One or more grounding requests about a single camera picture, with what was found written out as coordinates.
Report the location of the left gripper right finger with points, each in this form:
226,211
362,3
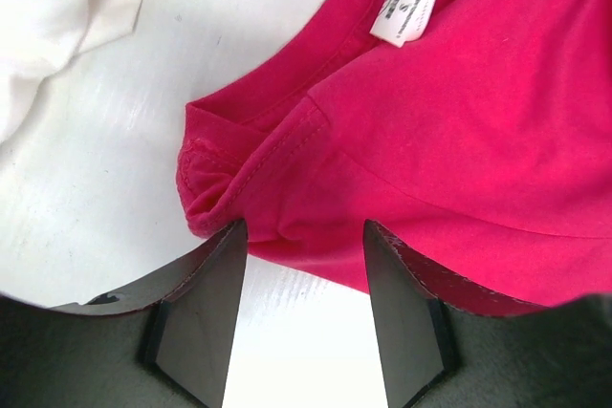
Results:
445,341

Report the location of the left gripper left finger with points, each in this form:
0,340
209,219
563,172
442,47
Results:
163,340

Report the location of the pink t shirt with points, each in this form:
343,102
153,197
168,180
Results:
477,131

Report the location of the white t shirt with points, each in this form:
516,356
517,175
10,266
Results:
39,38

